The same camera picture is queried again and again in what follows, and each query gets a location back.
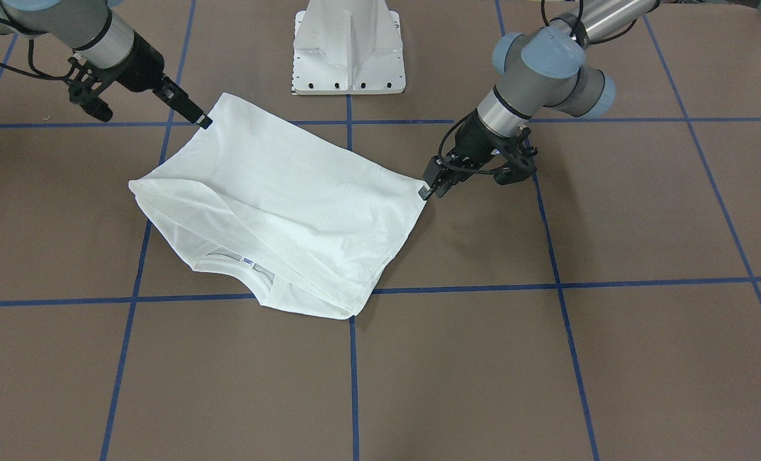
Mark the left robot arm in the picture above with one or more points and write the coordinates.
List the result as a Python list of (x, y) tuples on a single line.
[(545, 69)]

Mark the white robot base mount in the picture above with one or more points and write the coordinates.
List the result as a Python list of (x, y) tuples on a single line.
[(348, 48)]

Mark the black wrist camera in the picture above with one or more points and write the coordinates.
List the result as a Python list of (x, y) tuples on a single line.
[(85, 85), (519, 155)]

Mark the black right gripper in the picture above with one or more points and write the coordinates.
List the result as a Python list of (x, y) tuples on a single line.
[(141, 64)]

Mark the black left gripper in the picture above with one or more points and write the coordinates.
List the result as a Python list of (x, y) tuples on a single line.
[(473, 139)]

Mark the white long-sleeve printed shirt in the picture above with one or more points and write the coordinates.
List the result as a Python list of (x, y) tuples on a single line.
[(306, 226)]

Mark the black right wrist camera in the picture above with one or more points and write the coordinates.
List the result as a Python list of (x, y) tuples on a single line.
[(85, 85)]

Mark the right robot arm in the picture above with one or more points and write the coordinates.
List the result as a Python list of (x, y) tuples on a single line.
[(105, 50)]

